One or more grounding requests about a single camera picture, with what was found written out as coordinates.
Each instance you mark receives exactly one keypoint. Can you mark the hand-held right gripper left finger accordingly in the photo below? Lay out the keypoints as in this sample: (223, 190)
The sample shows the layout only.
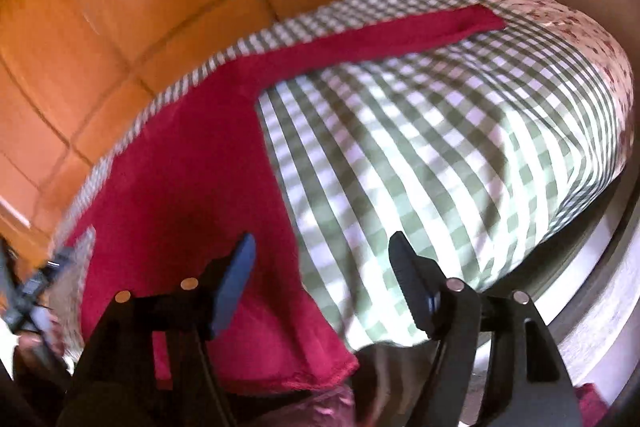
(234, 287)

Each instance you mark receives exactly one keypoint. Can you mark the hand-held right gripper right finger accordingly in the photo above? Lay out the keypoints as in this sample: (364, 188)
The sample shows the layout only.
(416, 289)

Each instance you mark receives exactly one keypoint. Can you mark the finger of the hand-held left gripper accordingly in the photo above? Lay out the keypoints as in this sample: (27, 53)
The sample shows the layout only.
(54, 268)

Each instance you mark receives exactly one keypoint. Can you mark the red garment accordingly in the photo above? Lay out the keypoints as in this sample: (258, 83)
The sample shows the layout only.
(200, 187)

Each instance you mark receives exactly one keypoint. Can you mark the green checked bed sheet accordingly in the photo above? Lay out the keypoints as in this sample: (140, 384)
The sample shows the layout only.
(425, 157)

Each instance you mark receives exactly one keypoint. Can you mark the pink glossy cloth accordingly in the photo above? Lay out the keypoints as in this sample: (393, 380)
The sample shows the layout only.
(320, 407)

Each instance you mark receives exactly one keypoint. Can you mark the white bed base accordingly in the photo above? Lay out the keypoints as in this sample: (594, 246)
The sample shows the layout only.
(595, 307)

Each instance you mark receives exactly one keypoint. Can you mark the wooden panelled headboard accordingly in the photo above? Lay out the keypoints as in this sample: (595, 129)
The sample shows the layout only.
(125, 7)

